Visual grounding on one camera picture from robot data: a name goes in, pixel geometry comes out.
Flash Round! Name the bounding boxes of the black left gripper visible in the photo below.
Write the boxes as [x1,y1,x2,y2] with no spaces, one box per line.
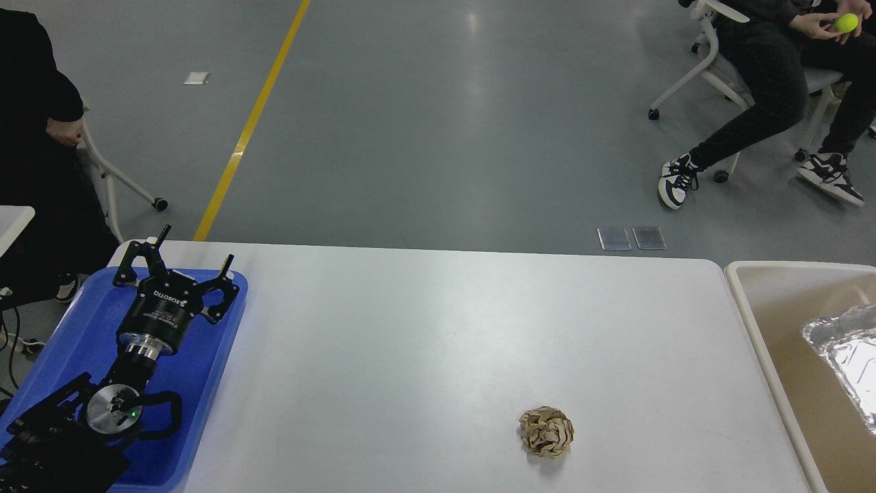
[114,224,239,355]

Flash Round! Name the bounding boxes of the aluminium foil tray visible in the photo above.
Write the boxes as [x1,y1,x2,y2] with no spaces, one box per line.
[801,305,875,435]

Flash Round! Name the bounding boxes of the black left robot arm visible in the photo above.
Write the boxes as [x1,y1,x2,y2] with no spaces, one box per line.
[2,233,248,492]

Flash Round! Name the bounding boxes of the white chair left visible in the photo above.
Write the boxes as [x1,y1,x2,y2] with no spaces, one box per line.
[76,119,169,242]

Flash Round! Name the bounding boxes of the white chair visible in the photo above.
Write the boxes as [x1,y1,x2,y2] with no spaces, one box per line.
[76,119,169,242]
[647,0,876,184]

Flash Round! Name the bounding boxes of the blue plastic tray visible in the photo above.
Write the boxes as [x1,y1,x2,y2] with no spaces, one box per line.
[2,268,249,492]

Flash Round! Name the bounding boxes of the white side table corner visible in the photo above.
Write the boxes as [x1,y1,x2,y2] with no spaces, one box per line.
[0,205,35,256]

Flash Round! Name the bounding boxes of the small white floor plate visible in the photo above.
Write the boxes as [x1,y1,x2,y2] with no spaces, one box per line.
[183,71,209,86]

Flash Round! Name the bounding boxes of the person in black left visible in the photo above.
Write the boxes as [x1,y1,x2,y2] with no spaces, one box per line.
[1,10,119,309]

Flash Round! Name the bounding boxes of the crumpled brown paper ball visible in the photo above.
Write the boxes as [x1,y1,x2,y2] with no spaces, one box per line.
[517,406,575,458]

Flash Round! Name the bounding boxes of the left floor metal plate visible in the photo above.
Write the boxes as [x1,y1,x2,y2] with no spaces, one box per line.
[597,227,632,251]

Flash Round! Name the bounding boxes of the floor metal plate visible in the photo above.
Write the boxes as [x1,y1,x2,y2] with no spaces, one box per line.
[597,227,632,251]
[632,227,667,251]

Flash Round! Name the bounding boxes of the right floor metal plate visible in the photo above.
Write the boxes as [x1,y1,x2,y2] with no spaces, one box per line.
[632,227,667,251]

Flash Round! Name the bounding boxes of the white chair right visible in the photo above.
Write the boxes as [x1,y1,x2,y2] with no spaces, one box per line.
[647,0,876,184]

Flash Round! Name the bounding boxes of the beige plastic bin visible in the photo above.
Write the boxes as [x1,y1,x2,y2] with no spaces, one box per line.
[725,261,875,492]

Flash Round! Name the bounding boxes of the seated person in black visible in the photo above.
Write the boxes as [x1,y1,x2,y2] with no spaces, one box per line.
[657,1,875,210]

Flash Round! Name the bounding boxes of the yellow green ball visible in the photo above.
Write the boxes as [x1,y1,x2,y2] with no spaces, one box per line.
[832,13,858,34]

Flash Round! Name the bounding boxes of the black cables at left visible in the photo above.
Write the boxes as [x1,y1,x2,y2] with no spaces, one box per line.
[0,294,45,398]

